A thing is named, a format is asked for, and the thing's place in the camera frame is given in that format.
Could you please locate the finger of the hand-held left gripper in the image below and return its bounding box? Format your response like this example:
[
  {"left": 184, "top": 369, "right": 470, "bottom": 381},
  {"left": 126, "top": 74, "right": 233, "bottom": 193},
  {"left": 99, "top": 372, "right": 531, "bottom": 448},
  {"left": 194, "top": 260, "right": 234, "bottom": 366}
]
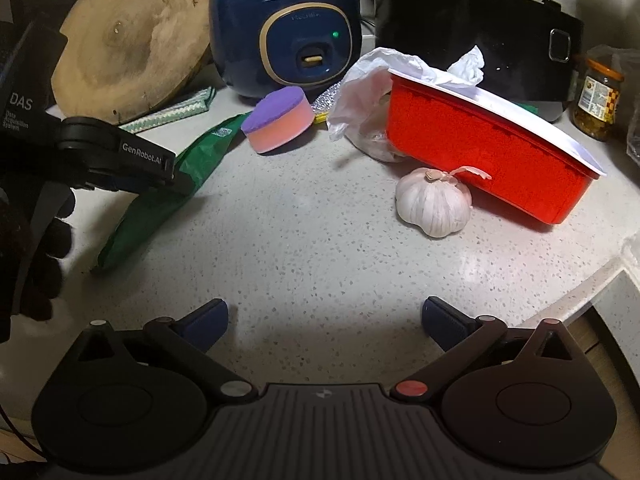
[{"left": 55, "top": 116, "right": 177, "bottom": 197}]

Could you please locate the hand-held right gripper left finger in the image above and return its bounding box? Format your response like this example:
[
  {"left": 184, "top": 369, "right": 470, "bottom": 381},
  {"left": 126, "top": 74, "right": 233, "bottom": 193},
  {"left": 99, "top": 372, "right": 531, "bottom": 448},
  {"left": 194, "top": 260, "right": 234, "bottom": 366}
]
[{"left": 67, "top": 298, "right": 257, "bottom": 404}]

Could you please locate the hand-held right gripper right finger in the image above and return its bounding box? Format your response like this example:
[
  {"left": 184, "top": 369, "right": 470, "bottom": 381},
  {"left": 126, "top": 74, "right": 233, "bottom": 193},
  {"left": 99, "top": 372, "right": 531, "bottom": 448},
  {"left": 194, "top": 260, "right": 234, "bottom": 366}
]
[{"left": 390, "top": 297, "right": 581, "bottom": 404}]

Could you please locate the green snack bag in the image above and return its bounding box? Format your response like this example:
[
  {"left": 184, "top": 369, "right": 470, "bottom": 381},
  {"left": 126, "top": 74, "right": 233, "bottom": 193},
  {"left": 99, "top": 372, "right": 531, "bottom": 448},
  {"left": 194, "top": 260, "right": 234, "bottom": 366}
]
[{"left": 96, "top": 111, "right": 254, "bottom": 274}]

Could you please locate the white plastic tray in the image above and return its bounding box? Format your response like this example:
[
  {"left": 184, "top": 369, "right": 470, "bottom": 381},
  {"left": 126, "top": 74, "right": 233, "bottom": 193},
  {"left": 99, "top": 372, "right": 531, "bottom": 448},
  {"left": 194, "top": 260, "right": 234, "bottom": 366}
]
[{"left": 385, "top": 67, "right": 609, "bottom": 226}]

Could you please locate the clear plastic bag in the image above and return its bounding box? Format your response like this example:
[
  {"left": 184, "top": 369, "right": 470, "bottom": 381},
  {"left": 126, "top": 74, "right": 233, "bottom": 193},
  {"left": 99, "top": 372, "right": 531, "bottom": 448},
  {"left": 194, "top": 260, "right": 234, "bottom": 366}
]
[{"left": 327, "top": 45, "right": 487, "bottom": 163}]

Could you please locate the person's left hand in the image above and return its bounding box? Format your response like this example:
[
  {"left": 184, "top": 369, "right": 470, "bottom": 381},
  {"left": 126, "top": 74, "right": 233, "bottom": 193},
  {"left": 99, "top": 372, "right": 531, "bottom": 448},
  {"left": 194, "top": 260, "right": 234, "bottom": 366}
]
[{"left": 0, "top": 185, "right": 77, "bottom": 343}]

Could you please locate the green striped dish cloth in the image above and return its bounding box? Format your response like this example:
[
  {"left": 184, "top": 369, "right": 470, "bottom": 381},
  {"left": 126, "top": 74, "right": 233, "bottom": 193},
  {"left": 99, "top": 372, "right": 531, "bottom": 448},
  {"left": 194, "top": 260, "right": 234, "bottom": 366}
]
[{"left": 119, "top": 86, "right": 217, "bottom": 135}]

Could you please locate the garlic bulb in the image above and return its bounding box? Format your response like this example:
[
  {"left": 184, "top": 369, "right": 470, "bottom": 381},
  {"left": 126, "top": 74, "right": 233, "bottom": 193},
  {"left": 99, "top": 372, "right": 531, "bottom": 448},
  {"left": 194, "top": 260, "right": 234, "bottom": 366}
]
[{"left": 395, "top": 165, "right": 494, "bottom": 239}]

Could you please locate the purple pink sponge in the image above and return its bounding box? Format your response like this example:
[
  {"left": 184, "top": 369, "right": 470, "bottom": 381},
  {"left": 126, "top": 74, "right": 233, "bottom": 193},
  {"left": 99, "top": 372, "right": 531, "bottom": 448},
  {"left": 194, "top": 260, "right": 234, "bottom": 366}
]
[{"left": 241, "top": 86, "right": 316, "bottom": 155}]

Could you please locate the dark blue rice cooker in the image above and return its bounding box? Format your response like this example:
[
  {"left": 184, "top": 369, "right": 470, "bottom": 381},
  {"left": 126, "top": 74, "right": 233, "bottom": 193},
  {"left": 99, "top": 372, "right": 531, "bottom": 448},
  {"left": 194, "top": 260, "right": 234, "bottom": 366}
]
[{"left": 208, "top": 0, "right": 363, "bottom": 100}]

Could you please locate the silver scouring pad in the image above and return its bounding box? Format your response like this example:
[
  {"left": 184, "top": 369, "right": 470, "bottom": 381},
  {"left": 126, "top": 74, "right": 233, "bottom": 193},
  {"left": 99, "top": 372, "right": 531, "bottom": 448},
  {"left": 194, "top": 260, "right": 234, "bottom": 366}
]
[{"left": 310, "top": 80, "right": 347, "bottom": 126}]

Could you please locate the glass pickle jar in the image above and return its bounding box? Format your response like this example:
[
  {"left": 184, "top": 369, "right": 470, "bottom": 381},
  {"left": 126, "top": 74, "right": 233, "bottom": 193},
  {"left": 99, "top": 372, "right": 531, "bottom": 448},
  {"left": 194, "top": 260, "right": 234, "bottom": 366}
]
[{"left": 572, "top": 57, "right": 626, "bottom": 142}]

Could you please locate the black countertop appliance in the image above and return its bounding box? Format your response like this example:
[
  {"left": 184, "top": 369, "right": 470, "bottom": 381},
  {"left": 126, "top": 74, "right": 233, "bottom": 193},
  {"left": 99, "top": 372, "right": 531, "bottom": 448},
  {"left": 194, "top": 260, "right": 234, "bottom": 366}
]
[{"left": 375, "top": 0, "right": 586, "bottom": 124}]

